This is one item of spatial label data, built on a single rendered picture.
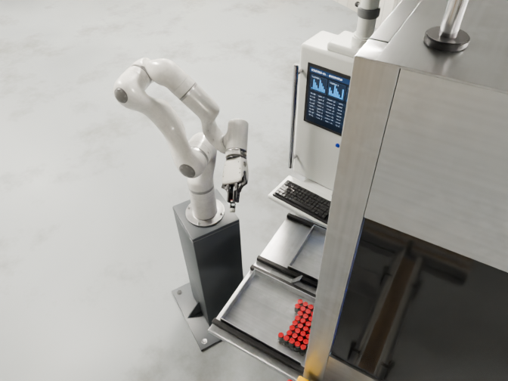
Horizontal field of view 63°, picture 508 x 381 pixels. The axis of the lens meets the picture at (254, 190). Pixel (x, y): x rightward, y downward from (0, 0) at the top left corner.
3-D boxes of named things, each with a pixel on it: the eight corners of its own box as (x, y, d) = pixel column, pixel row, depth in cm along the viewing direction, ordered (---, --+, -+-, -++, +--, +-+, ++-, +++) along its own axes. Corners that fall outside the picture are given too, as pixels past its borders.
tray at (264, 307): (329, 309, 164) (329, 305, 161) (299, 367, 148) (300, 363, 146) (255, 273, 177) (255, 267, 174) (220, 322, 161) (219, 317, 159)
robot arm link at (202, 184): (184, 191, 189) (175, 150, 172) (199, 165, 201) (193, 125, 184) (209, 196, 186) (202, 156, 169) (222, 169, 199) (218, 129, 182)
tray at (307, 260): (385, 258, 180) (386, 254, 178) (363, 306, 165) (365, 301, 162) (313, 229, 193) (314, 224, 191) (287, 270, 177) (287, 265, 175)
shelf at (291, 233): (387, 253, 185) (388, 251, 183) (323, 398, 143) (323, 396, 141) (290, 214, 203) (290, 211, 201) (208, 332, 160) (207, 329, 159)
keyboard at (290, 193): (352, 214, 209) (353, 210, 207) (339, 230, 201) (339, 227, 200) (287, 181, 227) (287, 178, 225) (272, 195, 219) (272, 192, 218)
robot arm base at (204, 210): (179, 207, 207) (174, 180, 194) (214, 193, 214) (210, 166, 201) (195, 233, 195) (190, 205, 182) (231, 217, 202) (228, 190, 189)
